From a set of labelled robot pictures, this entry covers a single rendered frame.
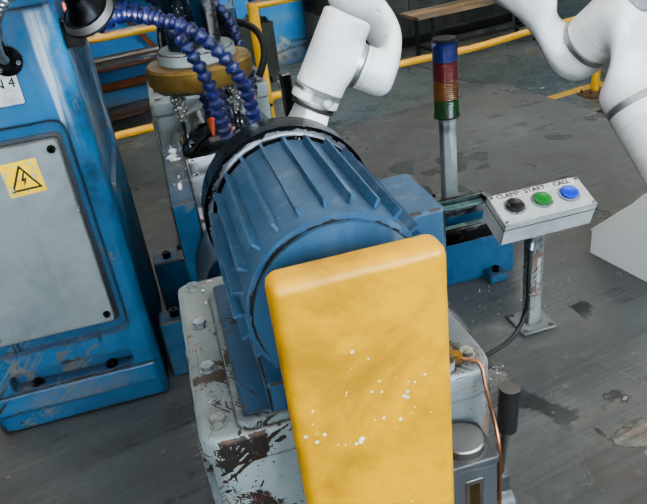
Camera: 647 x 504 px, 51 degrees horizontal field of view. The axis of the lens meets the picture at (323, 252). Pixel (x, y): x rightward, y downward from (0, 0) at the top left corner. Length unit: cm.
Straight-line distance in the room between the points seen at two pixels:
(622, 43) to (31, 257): 116
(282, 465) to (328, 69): 69
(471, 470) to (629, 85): 102
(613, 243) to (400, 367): 104
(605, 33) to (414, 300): 111
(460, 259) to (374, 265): 96
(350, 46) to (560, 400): 67
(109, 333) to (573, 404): 77
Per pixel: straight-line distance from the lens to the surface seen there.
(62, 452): 125
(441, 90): 166
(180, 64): 115
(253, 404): 63
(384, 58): 117
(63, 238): 111
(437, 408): 56
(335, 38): 114
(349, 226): 52
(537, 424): 113
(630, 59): 153
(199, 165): 131
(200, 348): 74
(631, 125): 151
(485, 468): 68
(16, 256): 113
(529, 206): 117
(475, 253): 143
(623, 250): 150
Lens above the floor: 158
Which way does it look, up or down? 29 degrees down
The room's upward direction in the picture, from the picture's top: 8 degrees counter-clockwise
